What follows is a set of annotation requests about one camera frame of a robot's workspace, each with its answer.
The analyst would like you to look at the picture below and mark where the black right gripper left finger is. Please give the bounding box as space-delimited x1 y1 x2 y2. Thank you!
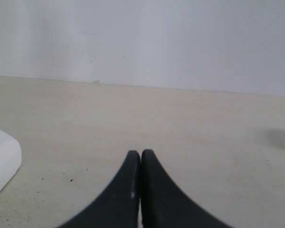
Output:
61 151 141 228

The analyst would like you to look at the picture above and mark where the white mannequin head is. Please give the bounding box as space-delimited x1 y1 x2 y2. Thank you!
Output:
0 129 22 191

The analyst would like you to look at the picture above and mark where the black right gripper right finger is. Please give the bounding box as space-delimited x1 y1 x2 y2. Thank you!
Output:
141 149 230 228

